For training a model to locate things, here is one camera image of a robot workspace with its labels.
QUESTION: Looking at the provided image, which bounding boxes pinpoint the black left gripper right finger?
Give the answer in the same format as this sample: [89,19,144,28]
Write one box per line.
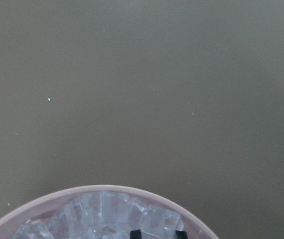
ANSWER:
[175,231,188,239]

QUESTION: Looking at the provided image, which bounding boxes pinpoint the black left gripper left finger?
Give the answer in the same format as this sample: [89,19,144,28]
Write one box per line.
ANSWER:
[130,230,141,239]

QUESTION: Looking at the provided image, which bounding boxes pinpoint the pile of ice cubes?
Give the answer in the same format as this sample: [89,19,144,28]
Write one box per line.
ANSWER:
[11,191,184,239]

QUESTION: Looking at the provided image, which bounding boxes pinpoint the pink bowl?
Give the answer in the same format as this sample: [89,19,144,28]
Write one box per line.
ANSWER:
[0,185,218,239]

